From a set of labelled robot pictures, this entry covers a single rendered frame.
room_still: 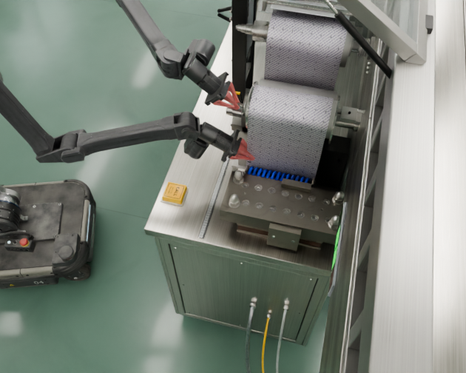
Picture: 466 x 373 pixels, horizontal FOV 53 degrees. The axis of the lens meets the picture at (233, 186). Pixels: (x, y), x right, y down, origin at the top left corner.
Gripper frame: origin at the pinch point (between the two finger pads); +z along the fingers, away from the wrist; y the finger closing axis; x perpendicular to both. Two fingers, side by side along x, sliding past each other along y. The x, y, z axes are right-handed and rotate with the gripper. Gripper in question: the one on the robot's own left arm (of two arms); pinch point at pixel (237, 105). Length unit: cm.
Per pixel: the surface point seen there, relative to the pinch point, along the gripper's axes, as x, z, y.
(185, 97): -141, 43, -113
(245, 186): -12.1, 20.0, 14.0
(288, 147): 5.6, 19.4, 5.1
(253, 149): -5.3, 14.3, 5.3
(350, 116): 25.9, 22.4, -0.7
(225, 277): -40, 43, 33
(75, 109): -187, -7, -83
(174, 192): -36.3, 8.6, 16.4
